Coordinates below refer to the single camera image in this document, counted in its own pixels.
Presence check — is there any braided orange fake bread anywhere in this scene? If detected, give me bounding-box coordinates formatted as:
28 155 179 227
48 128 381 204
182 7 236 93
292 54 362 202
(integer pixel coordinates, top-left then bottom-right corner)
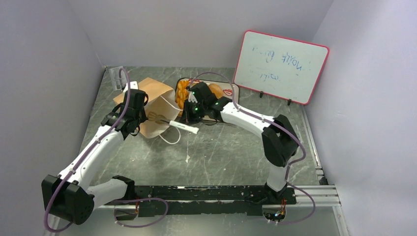
175 79 189 109

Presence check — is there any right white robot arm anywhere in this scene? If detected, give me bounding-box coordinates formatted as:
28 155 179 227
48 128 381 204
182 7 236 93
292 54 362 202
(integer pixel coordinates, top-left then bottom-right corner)
184 82 299 204

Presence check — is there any pink framed whiteboard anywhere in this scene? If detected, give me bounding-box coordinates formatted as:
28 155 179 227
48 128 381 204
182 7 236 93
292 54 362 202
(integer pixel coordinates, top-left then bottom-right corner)
233 30 330 105

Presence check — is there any clear plastic wrapper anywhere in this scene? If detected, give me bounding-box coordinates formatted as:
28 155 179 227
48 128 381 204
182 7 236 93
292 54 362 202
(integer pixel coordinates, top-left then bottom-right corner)
109 66 126 91

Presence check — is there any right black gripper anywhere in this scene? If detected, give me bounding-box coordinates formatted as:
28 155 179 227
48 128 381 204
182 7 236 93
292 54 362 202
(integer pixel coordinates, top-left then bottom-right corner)
178 99 206 127

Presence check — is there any long orange fake baguette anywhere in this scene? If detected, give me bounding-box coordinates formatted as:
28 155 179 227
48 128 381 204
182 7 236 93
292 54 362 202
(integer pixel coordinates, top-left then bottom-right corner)
208 84 223 99

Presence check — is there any brown paper bag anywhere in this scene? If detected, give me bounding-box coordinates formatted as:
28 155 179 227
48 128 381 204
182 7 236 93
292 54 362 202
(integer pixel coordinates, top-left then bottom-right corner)
131 77 180 139

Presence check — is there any strawberry pattern tray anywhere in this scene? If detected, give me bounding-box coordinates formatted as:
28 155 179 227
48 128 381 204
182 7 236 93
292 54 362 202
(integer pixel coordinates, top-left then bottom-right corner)
175 78 239 125

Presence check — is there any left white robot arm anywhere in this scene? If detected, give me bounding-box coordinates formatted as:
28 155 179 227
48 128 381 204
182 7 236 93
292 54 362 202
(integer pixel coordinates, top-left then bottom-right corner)
41 89 148 225

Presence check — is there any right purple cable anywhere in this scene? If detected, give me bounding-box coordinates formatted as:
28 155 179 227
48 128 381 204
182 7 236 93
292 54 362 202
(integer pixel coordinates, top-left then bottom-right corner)
187 72 316 226

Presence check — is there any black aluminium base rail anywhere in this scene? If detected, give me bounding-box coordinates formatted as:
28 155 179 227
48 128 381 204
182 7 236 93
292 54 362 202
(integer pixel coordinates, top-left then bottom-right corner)
54 185 343 217

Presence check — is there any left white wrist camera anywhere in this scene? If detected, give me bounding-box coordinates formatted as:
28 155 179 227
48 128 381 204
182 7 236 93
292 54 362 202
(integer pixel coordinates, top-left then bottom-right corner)
123 81 139 93

